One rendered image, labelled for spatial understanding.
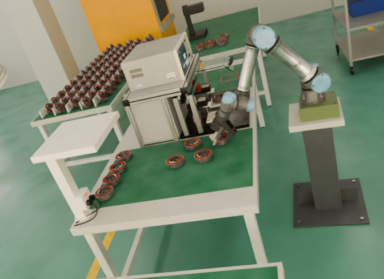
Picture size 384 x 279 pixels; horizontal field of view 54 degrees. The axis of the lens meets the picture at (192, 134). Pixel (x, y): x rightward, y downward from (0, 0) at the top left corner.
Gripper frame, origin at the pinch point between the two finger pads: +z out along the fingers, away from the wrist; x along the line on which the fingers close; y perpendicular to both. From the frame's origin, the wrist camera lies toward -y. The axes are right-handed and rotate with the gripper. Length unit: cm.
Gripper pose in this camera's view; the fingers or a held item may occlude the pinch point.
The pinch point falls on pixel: (219, 140)
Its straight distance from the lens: 239.7
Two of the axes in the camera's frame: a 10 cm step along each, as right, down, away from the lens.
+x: -5.3, 5.2, -6.7
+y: -8.3, -4.7, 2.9
